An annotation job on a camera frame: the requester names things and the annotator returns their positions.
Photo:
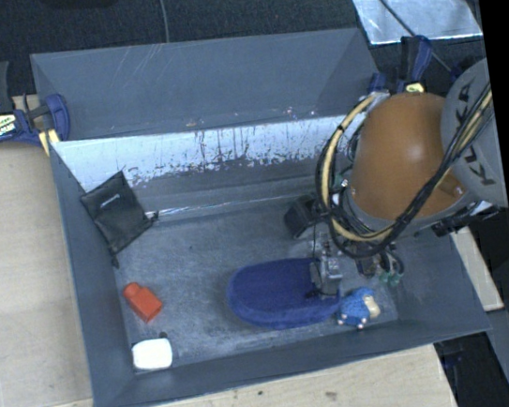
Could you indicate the blue toy animal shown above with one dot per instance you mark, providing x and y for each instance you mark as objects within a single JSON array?
[{"x": 358, "y": 307}]

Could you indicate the red-orange plastic block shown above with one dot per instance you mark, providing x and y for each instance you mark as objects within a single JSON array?
[{"x": 142, "y": 302}]

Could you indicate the white rounded block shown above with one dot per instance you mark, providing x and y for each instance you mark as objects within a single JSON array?
[{"x": 152, "y": 354}]

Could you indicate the black cloth pouch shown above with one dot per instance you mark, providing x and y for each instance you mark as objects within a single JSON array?
[{"x": 116, "y": 214}]

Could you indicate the grey metal bin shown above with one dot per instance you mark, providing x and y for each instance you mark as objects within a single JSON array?
[{"x": 198, "y": 83}]

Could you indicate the black cylinder on white bracket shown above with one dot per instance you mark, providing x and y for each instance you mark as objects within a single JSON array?
[{"x": 300, "y": 217}]

